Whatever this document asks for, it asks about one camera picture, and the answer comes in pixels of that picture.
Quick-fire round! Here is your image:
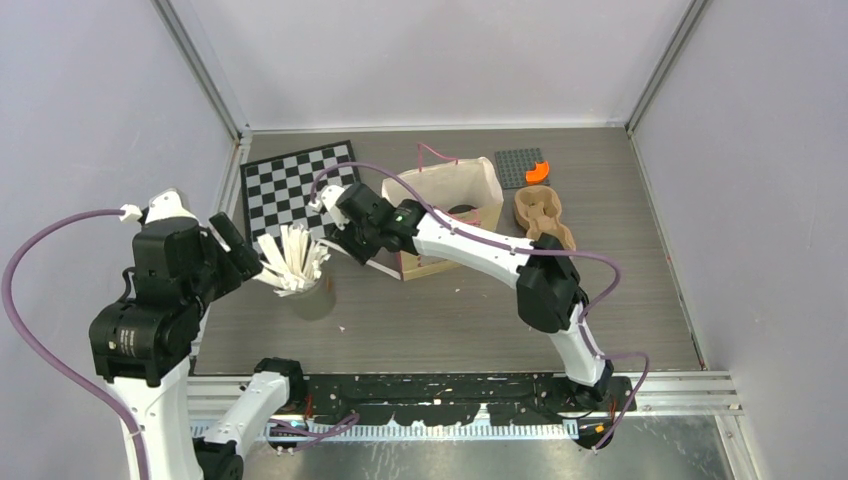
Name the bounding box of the white paper straw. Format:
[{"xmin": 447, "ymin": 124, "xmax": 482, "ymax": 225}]
[{"xmin": 318, "ymin": 239, "xmax": 402, "ymax": 280}]

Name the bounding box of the black paper coffee cup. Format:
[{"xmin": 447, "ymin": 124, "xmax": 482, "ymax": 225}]
[{"xmin": 448, "ymin": 204, "xmax": 475, "ymax": 216}]

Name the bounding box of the paper cakes gift bag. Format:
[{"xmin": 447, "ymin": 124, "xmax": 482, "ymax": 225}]
[{"xmin": 381, "ymin": 143, "xmax": 504, "ymax": 281}]

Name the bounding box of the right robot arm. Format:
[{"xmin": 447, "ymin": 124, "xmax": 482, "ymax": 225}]
[{"xmin": 318, "ymin": 183, "xmax": 614, "ymax": 411}]

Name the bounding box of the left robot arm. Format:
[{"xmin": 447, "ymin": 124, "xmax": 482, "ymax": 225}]
[{"xmin": 89, "ymin": 212, "xmax": 307, "ymax": 479}]

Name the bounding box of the black white chessboard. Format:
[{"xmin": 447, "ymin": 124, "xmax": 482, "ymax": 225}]
[{"xmin": 240, "ymin": 140, "xmax": 360, "ymax": 250}]

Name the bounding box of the silver tin can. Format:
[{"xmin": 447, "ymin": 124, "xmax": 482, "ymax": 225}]
[{"xmin": 287, "ymin": 275, "xmax": 336, "ymax": 321}]

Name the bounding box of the grey lego baseplate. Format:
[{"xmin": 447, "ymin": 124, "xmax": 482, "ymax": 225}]
[{"xmin": 494, "ymin": 148, "xmax": 550, "ymax": 190}]

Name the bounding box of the brown cardboard cup carrier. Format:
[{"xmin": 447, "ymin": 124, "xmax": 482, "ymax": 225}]
[{"xmin": 513, "ymin": 185, "xmax": 577, "ymax": 250}]

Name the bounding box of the orange plastic piece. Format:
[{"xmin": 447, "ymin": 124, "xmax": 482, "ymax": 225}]
[{"xmin": 525, "ymin": 161, "xmax": 550, "ymax": 185}]

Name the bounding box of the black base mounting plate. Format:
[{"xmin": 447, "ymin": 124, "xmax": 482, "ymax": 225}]
[{"xmin": 278, "ymin": 373, "xmax": 632, "ymax": 426}]

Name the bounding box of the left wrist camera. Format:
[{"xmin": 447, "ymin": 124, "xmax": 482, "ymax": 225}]
[{"xmin": 119, "ymin": 188, "xmax": 200, "ymax": 228}]

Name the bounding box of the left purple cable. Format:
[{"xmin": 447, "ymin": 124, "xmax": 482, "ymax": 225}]
[{"xmin": 1, "ymin": 209, "xmax": 359, "ymax": 480}]

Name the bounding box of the purple cable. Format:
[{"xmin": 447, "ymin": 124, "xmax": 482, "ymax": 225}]
[
  {"xmin": 1, "ymin": 209, "xmax": 359, "ymax": 480},
  {"xmin": 309, "ymin": 162, "xmax": 651, "ymax": 455}
]

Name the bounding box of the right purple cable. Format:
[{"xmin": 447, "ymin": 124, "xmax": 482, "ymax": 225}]
[{"xmin": 309, "ymin": 162, "xmax": 651, "ymax": 455}]

